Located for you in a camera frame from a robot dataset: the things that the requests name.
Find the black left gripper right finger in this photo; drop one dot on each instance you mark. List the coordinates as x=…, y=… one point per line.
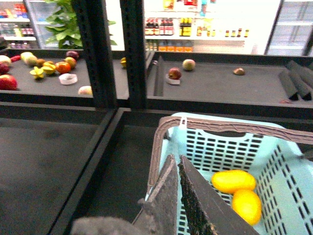
x=206, y=211

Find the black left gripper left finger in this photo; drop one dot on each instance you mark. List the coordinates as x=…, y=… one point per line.
x=158, y=214

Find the yellow mango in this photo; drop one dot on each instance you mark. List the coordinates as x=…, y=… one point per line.
x=230, y=181

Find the yellow lemon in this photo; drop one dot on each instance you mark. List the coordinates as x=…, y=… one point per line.
x=247, y=205

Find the brown basket handle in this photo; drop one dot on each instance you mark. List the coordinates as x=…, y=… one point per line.
x=166, y=123

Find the red mango at left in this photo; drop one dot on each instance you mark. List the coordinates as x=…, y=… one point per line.
x=8, y=82

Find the black fruit shelf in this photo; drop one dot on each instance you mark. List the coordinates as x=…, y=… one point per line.
x=64, y=157

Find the brown fruit on shelf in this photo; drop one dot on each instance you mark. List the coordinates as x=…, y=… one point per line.
x=239, y=71

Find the green red apple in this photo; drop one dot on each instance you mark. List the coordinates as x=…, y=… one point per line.
x=188, y=65

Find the orange tomato fruit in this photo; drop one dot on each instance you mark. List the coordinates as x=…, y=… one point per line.
x=63, y=67

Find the yellow starfruit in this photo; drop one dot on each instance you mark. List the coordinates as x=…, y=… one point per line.
x=37, y=73

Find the bottles on store shelf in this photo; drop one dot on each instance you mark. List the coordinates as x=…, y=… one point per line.
x=194, y=28

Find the green potted plant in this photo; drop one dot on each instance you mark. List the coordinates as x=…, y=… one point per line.
x=80, y=24

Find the red apple on ring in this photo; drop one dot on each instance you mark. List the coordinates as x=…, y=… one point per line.
x=174, y=73

